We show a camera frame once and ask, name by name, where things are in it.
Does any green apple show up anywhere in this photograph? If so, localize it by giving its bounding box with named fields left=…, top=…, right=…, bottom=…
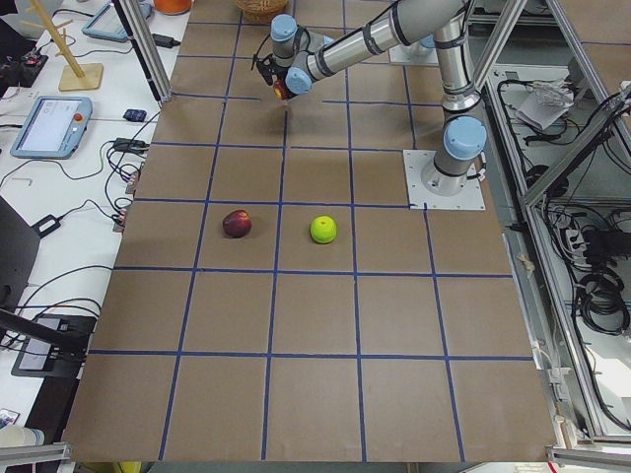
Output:
left=310, top=215, right=337, bottom=244

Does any dark red apple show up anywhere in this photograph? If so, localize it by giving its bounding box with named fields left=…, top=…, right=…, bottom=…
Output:
left=222, top=209, right=252, bottom=238

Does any red yellow apple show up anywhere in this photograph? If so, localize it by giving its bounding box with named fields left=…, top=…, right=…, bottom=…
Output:
left=272, top=80, right=291, bottom=101

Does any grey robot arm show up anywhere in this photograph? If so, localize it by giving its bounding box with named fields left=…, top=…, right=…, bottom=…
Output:
left=252, top=0, right=487, bottom=197

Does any woven wicker basket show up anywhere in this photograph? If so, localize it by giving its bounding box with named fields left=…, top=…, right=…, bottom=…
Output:
left=236, top=0, right=288, bottom=24

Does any small blue device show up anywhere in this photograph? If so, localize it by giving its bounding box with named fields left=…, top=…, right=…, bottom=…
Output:
left=122, top=108, right=147, bottom=122

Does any black power adapter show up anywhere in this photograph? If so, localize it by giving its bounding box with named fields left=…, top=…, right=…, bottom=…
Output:
left=152, top=34, right=180, bottom=49

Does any blue teach pendant near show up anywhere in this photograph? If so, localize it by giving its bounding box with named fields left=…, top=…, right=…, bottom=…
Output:
left=10, top=96, right=93, bottom=160

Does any blue teach pendant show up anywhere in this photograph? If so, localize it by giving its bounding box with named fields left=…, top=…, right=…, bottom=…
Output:
left=82, top=2, right=128, bottom=42
left=10, top=96, right=93, bottom=160

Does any wooden mug tree stand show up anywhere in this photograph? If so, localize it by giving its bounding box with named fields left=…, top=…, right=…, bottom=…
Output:
left=28, top=0, right=104, bottom=93

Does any blue teach pendant far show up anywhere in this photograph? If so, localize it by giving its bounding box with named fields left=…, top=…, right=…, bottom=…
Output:
left=82, top=2, right=128, bottom=42

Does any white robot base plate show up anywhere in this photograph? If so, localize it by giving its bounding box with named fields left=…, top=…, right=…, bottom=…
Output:
left=402, top=150, right=486, bottom=211

